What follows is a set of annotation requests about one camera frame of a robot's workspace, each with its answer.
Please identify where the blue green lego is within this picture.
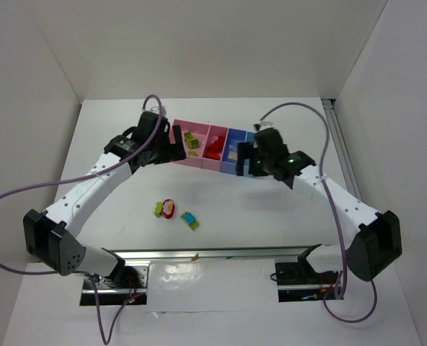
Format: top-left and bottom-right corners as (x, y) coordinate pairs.
(180, 211), (200, 231)

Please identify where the aluminium rail front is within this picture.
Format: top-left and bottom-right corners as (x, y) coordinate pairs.
(96, 245), (317, 263)

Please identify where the pink small container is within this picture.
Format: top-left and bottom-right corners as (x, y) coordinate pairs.
(201, 125), (228, 172)

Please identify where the aluminium rail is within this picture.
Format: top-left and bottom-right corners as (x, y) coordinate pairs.
(321, 99), (361, 198)
(96, 245), (317, 263)

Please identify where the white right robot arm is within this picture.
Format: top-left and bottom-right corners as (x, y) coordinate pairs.
(236, 128), (402, 282)

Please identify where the aluminium rail right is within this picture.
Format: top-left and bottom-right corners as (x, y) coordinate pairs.
(321, 99), (361, 198)

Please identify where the white tan lego plate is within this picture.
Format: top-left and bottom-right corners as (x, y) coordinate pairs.
(228, 151), (237, 161)

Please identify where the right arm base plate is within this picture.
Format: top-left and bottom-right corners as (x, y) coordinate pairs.
(270, 262), (338, 303)

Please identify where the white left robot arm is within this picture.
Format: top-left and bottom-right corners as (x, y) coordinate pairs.
(23, 111), (186, 286)

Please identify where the red lego brick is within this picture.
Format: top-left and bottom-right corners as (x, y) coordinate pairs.
(203, 136), (226, 161)

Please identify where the pink large container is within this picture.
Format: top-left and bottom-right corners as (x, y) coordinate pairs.
(173, 119), (209, 168)

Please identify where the red white flower lego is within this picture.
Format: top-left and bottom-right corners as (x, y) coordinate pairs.
(162, 199), (175, 219)

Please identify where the blue purple container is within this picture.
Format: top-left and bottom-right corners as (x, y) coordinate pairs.
(220, 128), (247, 175)

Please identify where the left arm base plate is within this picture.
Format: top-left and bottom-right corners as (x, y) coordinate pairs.
(94, 261), (149, 306)

